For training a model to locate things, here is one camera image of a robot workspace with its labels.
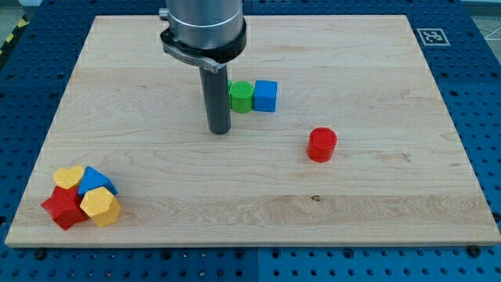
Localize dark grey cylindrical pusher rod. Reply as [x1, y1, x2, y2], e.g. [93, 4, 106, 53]
[200, 65, 231, 135]

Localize red cylinder block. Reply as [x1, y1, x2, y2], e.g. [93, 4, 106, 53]
[307, 127, 337, 163]

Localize green cylinder block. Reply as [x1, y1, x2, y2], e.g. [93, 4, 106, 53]
[229, 81, 254, 114]

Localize red star block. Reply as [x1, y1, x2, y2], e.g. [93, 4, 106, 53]
[41, 186, 88, 230]

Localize blue triangle block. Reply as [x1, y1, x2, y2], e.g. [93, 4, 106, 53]
[77, 166, 118, 197]

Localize blue cube block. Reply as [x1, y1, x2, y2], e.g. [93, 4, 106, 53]
[254, 80, 278, 112]

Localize white fiducial marker tag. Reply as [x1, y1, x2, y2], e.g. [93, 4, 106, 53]
[416, 27, 450, 46]

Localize yellow hexagon block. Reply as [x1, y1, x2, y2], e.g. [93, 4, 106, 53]
[80, 186, 121, 227]

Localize light wooden board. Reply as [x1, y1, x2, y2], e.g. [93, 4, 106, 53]
[5, 15, 500, 248]

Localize yellow heart block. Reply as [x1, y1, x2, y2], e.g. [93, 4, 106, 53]
[52, 165, 85, 190]

